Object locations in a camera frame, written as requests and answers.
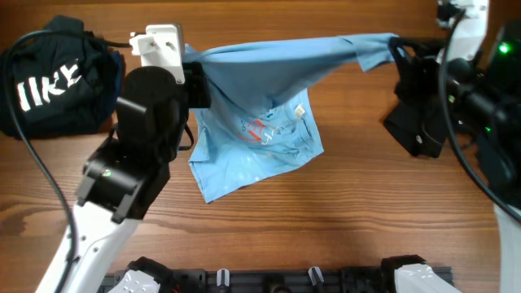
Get light blue printed t-shirt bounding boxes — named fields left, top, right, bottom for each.
left=184, top=33, right=393, bottom=203

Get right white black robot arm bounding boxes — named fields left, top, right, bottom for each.
left=383, top=1, right=520, bottom=292

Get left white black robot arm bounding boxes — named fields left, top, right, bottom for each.
left=37, top=62, right=211, bottom=292

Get black t-shirt small logo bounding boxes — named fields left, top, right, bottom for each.
left=383, top=102, right=448, bottom=158

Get black t-shirt white letters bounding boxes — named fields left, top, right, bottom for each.
left=8, top=37, right=125, bottom=138

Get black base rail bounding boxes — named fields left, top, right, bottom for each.
left=97, top=266, right=455, bottom=293

